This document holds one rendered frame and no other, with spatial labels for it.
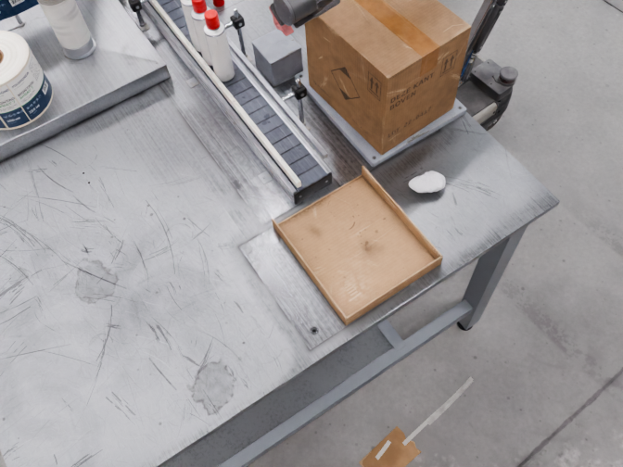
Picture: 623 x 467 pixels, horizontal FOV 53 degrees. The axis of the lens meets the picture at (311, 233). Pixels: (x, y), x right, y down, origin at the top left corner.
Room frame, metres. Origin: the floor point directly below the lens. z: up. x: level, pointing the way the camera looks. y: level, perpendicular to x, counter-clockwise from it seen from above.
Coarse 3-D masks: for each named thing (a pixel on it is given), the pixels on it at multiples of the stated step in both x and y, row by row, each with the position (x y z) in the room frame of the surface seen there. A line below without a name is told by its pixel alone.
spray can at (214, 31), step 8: (208, 16) 1.18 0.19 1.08; (216, 16) 1.18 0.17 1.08; (208, 24) 1.18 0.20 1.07; (216, 24) 1.18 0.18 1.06; (208, 32) 1.17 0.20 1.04; (216, 32) 1.17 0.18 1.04; (224, 32) 1.18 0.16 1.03; (208, 40) 1.17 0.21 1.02; (216, 40) 1.17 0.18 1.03; (224, 40) 1.18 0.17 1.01; (216, 48) 1.17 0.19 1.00; (224, 48) 1.17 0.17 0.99; (216, 56) 1.17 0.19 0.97; (224, 56) 1.17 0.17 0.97; (216, 64) 1.17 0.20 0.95; (224, 64) 1.17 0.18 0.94; (232, 64) 1.19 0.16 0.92; (216, 72) 1.17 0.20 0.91; (224, 72) 1.17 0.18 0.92; (232, 72) 1.18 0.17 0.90; (224, 80) 1.17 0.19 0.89
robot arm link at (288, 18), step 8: (280, 0) 0.92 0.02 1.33; (288, 0) 0.91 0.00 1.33; (296, 0) 0.91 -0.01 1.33; (304, 0) 0.92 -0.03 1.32; (312, 0) 0.92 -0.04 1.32; (280, 8) 0.92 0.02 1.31; (288, 8) 0.90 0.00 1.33; (296, 8) 0.90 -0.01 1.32; (304, 8) 0.91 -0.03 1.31; (312, 8) 0.92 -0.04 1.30; (280, 16) 0.92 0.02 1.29; (288, 16) 0.90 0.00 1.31; (296, 16) 0.90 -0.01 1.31; (304, 16) 0.91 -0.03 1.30; (288, 24) 0.90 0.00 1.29
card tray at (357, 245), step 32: (352, 192) 0.82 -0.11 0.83; (384, 192) 0.79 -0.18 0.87; (288, 224) 0.74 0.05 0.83; (320, 224) 0.73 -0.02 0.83; (352, 224) 0.73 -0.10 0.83; (384, 224) 0.72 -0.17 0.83; (320, 256) 0.65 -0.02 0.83; (352, 256) 0.64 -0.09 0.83; (384, 256) 0.64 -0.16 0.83; (416, 256) 0.63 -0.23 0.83; (320, 288) 0.57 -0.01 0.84; (352, 288) 0.56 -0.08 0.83; (384, 288) 0.56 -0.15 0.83; (352, 320) 0.49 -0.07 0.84
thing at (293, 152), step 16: (160, 0) 1.51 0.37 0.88; (176, 0) 1.50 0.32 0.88; (160, 16) 1.44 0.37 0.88; (176, 16) 1.44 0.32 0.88; (240, 80) 1.17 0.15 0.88; (224, 96) 1.12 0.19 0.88; (240, 96) 1.11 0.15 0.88; (256, 96) 1.11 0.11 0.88; (256, 112) 1.05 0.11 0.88; (272, 112) 1.05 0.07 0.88; (272, 128) 1.00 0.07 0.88; (288, 128) 0.99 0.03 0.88; (272, 144) 0.95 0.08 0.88; (288, 144) 0.94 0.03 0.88; (288, 160) 0.89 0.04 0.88; (304, 160) 0.89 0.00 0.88; (304, 176) 0.84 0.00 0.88; (320, 176) 0.84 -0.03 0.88
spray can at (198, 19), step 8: (192, 0) 1.24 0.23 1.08; (200, 0) 1.24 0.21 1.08; (200, 8) 1.24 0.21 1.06; (208, 8) 1.25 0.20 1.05; (192, 16) 1.24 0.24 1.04; (200, 16) 1.23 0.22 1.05; (200, 24) 1.23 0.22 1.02; (200, 32) 1.23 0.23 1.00; (200, 40) 1.23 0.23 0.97; (200, 48) 1.24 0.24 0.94; (208, 48) 1.23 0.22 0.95; (208, 56) 1.23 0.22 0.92; (208, 64) 1.23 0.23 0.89
